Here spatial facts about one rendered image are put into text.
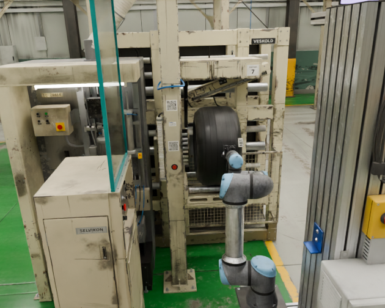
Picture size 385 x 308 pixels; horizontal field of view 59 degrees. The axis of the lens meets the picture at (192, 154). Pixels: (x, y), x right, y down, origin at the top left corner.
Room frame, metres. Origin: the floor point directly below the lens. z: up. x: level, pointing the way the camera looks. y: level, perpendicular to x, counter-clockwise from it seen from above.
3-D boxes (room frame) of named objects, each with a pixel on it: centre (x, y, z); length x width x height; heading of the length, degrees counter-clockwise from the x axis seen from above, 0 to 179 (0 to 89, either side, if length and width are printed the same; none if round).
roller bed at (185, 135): (2.76, 0.13, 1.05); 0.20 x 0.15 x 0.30; 94
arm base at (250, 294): (1.33, -0.32, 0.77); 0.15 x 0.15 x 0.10
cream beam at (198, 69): (2.70, -0.22, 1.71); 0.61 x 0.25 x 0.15; 94
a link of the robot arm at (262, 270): (1.33, -0.31, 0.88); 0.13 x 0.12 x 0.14; 83
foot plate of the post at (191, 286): (2.36, 0.14, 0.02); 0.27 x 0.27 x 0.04; 4
